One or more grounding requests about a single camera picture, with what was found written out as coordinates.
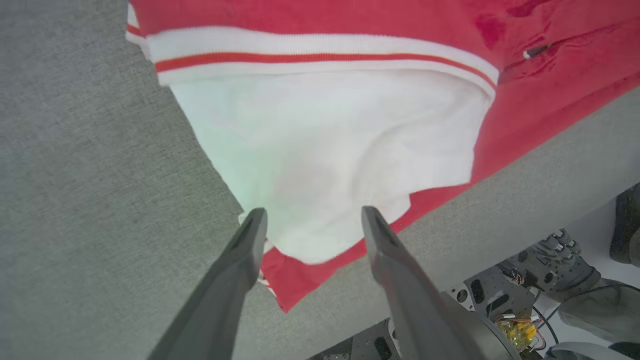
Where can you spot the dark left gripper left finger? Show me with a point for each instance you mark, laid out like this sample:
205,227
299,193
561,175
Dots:
220,300

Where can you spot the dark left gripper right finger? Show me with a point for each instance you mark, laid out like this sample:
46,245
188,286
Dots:
415,310

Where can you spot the red and white shirt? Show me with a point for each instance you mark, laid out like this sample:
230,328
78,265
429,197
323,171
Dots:
325,150

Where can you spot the grey smooth robot base cover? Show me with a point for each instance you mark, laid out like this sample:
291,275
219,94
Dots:
600,310

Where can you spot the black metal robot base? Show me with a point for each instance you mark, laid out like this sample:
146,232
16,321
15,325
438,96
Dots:
495,300

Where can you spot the grey ribbed robot base part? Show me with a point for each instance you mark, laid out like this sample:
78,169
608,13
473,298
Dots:
565,270

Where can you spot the grey fabric sofa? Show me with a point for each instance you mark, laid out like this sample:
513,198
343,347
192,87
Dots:
75,200

